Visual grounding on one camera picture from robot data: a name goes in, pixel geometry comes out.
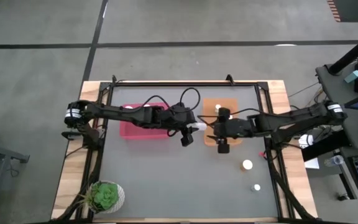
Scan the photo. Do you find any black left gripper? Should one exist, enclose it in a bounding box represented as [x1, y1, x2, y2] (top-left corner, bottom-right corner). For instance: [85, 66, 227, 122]
[153, 103, 204, 147]

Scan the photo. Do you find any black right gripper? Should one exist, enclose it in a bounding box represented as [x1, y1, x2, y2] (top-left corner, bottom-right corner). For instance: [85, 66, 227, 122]
[204, 107, 256, 154]

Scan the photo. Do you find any orange translucent plastic bin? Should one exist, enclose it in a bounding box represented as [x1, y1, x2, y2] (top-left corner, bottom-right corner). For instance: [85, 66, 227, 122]
[203, 98, 242, 147]

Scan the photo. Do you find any pink translucent plastic bin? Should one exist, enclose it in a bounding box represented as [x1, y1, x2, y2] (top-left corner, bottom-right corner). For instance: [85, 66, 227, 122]
[119, 101, 170, 139]

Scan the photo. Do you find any grey table mat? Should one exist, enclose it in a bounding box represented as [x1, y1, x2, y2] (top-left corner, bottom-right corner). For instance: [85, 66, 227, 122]
[99, 86, 279, 218]

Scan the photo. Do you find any white paper sheet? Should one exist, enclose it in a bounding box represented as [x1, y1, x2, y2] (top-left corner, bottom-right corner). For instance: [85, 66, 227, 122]
[303, 157, 320, 170]

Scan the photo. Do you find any green succulent in white pot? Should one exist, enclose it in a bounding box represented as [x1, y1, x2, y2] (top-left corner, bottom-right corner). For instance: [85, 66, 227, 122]
[78, 180, 126, 214]

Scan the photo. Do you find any clear plastic water bottle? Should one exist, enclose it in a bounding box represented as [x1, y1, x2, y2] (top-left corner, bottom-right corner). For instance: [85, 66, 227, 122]
[323, 154, 344, 167]

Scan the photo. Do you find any dark grey side desk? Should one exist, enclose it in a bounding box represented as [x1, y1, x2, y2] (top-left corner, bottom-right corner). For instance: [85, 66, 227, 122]
[314, 55, 358, 224]

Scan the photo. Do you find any small teal box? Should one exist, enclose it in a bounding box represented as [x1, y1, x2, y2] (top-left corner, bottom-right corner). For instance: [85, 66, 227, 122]
[343, 70, 358, 84]

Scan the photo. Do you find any black stand pole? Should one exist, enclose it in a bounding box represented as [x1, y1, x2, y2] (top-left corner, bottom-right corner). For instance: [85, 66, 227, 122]
[327, 27, 358, 75]

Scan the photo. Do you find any dark floor mat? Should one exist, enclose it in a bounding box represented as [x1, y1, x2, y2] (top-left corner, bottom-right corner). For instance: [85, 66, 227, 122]
[326, 0, 358, 23]

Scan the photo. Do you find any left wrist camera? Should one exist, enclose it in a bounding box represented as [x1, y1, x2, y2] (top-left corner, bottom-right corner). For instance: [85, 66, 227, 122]
[171, 102, 193, 121]

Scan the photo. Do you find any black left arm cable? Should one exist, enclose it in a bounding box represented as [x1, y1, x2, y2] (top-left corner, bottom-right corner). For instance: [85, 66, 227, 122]
[137, 87, 201, 138]

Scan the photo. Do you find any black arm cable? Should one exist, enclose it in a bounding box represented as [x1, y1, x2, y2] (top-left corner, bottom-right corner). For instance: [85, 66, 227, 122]
[137, 87, 201, 138]
[196, 107, 262, 129]

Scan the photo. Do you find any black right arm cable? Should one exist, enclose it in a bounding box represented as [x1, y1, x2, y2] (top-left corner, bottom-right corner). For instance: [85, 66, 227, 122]
[196, 107, 262, 129]

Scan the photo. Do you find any black metal table frame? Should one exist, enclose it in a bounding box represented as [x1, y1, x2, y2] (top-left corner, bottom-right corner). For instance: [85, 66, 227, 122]
[53, 74, 318, 224]

